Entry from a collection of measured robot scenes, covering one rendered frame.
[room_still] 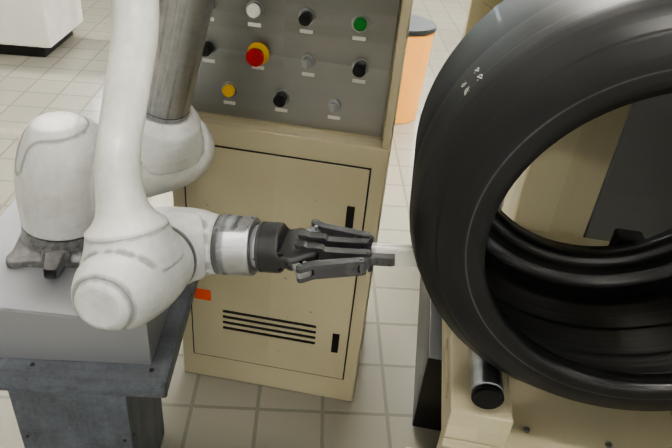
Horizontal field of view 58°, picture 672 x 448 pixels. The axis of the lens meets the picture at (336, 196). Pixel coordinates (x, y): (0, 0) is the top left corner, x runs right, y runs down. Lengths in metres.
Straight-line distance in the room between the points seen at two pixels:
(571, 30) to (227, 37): 0.97
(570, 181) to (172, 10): 0.74
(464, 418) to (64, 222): 0.79
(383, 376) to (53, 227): 1.24
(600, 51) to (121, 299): 0.56
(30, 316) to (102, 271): 0.50
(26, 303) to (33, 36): 3.46
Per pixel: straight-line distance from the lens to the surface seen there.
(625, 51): 0.64
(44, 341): 1.27
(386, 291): 2.42
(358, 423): 1.98
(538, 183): 1.12
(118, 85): 0.82
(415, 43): 3.54
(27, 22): 4.56
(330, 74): 1.44
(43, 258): 1.30
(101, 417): 1.54
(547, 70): 0.65
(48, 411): 1.56
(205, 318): 1.90
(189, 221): 0.89
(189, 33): 1.12
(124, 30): 0.87
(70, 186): 1.21
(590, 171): 1.12
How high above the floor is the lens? 1.56
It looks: 32 degrees down
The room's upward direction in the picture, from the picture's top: 6 degrees clockwise
